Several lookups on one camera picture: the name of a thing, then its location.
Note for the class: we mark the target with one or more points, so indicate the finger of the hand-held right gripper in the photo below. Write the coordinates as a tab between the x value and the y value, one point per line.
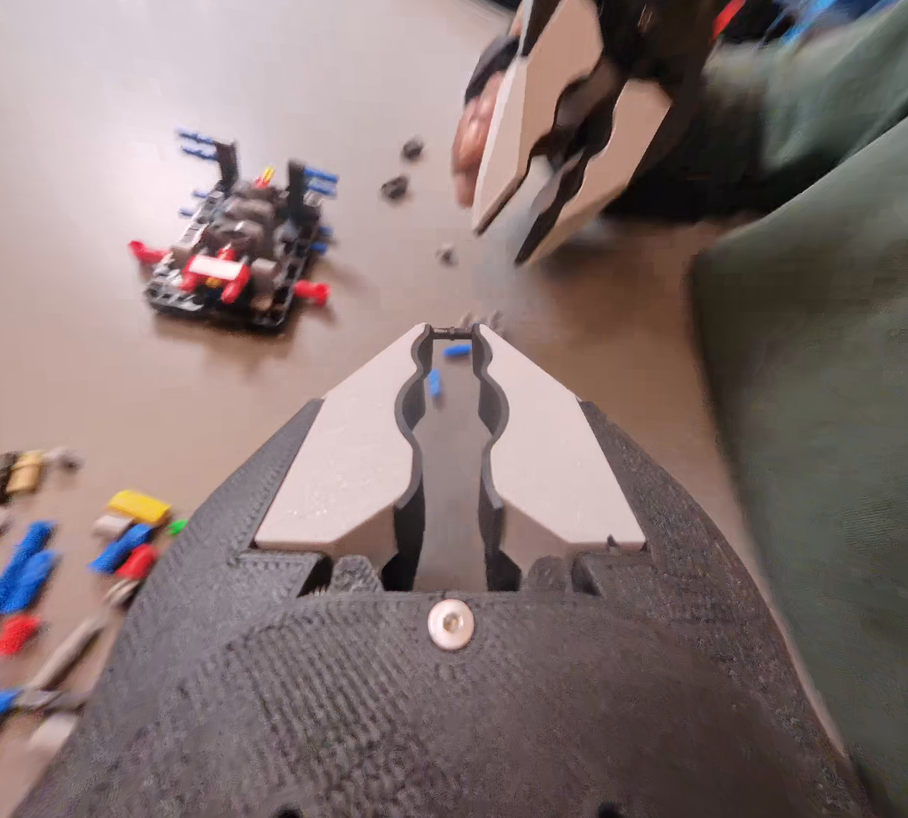
539	94
628	144

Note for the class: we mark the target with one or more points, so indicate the person's green sweatshirt torso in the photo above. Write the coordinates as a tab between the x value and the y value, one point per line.
816	406

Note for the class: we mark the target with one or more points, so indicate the blue lego pin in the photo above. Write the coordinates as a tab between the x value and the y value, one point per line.
457	351
434	383

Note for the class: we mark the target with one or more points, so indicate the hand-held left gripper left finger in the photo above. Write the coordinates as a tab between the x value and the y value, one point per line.
340	470

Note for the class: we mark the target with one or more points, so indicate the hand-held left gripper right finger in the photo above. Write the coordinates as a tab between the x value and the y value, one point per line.
560	470

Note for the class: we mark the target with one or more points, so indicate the person's right forearm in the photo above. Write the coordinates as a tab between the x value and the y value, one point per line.
816	101

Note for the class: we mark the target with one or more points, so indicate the person's right hand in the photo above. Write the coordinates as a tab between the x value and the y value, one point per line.
472	151

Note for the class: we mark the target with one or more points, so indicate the pile of small lego pieces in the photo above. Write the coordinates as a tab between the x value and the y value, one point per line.
42	562

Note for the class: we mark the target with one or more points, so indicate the small grey lego piece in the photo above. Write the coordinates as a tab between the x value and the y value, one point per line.
445	255

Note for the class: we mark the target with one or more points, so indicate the black lego connector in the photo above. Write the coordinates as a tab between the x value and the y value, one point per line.
394	188
413	148

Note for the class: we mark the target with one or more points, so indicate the thin black lego axle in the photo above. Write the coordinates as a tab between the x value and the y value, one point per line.
454	333

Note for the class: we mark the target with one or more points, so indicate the partly built lego chassis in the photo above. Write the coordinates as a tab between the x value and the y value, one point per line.
234	250

